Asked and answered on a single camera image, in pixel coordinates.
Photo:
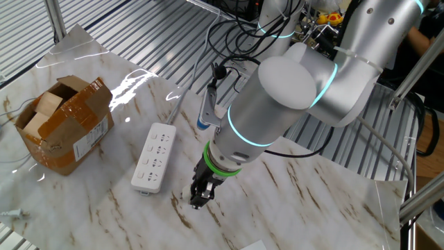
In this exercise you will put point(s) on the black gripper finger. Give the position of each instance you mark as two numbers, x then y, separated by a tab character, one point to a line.
209	191
197	194

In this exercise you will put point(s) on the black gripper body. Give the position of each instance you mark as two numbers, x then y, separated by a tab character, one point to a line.
208	173

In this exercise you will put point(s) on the bare bystander forearm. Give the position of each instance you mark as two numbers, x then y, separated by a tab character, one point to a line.
419	40

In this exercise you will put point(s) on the white four-socket power strip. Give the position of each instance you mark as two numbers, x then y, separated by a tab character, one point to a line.
152	159

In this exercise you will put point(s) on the glossy marble pattern mat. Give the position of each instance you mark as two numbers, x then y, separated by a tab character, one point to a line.
277	208

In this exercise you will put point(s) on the taped brown cardboard box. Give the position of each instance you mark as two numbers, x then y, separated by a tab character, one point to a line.
79	132

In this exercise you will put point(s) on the person in black shirt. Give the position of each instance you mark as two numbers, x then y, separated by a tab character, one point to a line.
435	26

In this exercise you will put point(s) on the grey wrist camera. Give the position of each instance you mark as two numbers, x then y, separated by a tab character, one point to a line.
208	107

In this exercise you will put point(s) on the aluminium frame bar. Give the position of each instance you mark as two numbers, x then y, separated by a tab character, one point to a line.
416	69
423	198

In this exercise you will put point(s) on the aluminium frame post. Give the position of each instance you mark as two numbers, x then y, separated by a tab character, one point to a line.
55	21

